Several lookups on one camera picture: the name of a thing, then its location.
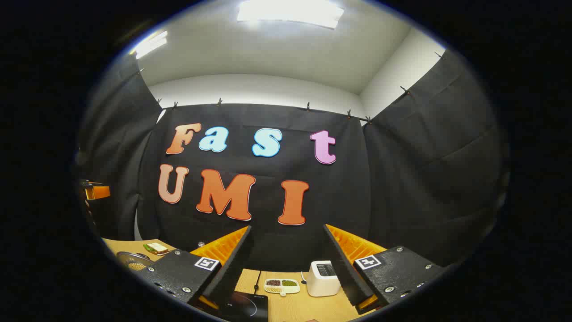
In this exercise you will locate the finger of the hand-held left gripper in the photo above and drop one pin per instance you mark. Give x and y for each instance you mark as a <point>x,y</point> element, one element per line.
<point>99,192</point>

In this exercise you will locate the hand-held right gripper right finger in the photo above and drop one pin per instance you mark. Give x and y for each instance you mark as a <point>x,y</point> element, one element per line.
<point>342,268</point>

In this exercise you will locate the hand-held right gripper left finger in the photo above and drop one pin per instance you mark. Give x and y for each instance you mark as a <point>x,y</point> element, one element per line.
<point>232,268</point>

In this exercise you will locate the black induction cooktop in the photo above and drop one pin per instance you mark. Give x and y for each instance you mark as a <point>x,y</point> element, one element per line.
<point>243,308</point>

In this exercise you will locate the pile of yellow soybeans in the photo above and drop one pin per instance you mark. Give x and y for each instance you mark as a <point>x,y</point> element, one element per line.
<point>136,266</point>

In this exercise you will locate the white toaster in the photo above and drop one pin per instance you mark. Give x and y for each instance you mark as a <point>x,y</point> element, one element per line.
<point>319,284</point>

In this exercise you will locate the dark red beans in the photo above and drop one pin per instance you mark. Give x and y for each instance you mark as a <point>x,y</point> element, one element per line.
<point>273,283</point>

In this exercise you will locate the pale yellow beans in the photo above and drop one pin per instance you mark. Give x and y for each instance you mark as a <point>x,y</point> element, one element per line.
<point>274,290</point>

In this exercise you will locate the green mung beans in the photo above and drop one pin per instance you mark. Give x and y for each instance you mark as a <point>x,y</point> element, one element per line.
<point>289,283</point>

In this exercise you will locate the white divided dish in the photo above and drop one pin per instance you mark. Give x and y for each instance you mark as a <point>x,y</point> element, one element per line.
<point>290,290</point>

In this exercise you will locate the sandwich with lettuce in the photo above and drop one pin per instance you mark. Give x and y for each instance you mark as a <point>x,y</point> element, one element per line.
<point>156,247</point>

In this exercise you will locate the black backdrop cloth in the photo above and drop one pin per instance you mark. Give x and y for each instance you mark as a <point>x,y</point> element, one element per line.
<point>402,179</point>

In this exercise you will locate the ceiling light panel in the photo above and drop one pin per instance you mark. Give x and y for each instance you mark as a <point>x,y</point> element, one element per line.
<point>151,44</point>
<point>290,11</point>

